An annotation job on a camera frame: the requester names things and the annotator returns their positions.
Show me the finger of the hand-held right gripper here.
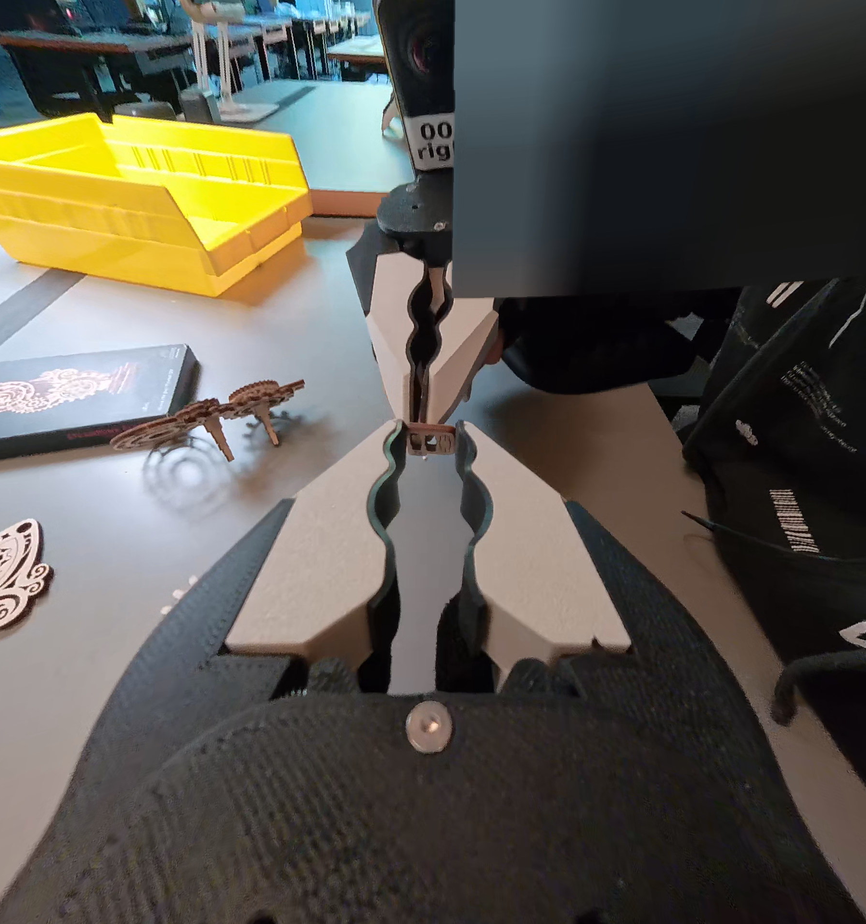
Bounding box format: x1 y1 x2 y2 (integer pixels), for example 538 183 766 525
366 253 424 423
427 263 502 427

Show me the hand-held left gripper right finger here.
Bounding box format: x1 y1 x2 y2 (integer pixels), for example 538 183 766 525
458 421 632 687

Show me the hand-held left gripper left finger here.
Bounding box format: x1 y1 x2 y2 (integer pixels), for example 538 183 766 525
225 420 406 672

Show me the small wooden connector piece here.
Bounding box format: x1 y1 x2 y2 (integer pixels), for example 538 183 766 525
406 424 457 457

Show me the person's right forearm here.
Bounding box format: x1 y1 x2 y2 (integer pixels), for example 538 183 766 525
498 289 740 394

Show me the wood-edged grey table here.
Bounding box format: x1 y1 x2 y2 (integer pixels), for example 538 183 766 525
223 78 415 218

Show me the wooden gear assembly with pegs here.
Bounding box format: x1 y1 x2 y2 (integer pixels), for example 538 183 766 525
111 379 307 461

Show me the person's black printed hoodie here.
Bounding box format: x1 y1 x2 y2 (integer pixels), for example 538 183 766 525
682 278 866 824

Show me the black puzzle box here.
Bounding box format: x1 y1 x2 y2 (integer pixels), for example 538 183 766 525
0 344 197 465

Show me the yellow plastic bin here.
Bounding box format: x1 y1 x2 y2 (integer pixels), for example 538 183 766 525
0 112 314 298

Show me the ornate wooden teardrop piece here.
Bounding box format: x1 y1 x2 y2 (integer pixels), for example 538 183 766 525
0 518 53 632

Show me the dark wooden table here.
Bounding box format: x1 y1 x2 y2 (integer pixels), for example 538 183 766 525
0 29 195 120

